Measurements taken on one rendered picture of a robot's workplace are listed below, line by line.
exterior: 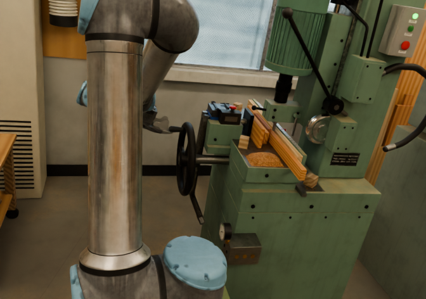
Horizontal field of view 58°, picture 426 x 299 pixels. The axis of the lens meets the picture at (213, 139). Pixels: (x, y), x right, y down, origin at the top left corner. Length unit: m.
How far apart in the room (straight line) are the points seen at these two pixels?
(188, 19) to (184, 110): 1.99
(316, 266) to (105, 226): 1.11
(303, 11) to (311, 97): 0.32
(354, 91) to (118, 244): 0.94
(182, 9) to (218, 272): 0.56
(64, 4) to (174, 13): 1.62
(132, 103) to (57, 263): 1.56
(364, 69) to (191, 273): 0.89
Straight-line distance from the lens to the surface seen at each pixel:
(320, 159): 1.57
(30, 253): 2.31
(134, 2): 0.78
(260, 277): 1.66
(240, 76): 2.75
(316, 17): 1.38
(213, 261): 0.89
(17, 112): 2.46
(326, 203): 1.53
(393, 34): 1.45
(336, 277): 1.83
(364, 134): 1.60
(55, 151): 2.87
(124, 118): 0.77
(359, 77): 1.39
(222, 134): 1.49
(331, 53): 1.45
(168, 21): 0.80
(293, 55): 1.38
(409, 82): 3.37
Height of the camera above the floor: 1.49
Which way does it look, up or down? 24 degrees down
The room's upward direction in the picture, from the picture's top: 9 degrees clockwise
